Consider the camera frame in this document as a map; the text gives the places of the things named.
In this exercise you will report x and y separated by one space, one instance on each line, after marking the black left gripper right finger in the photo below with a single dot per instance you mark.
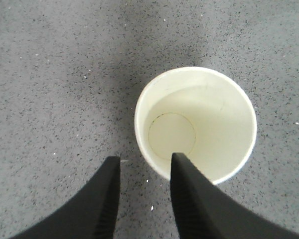
202 211

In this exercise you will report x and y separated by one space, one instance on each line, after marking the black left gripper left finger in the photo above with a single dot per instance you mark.
90 214

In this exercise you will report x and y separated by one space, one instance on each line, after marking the brown paper cup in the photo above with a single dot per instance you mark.
201 113

